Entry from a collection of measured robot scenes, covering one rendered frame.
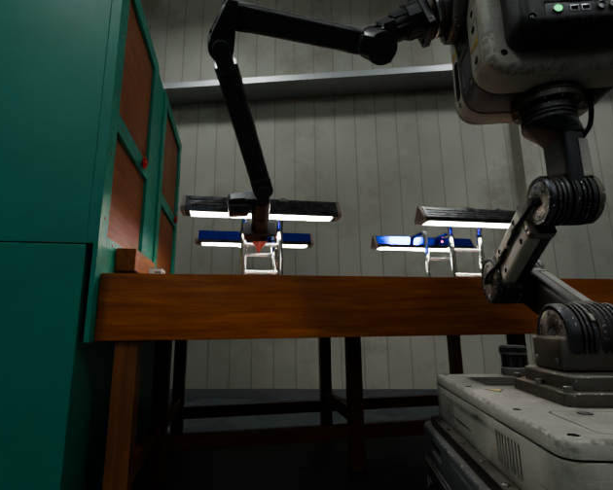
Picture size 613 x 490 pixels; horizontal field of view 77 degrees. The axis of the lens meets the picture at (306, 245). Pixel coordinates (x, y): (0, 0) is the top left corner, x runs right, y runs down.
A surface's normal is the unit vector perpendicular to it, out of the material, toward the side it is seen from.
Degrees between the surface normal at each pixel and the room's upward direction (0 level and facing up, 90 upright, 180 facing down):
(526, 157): 90
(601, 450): 90
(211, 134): 90
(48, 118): 90
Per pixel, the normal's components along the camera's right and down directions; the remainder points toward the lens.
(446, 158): -0.09, -0.20
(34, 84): 0.18, -0.20
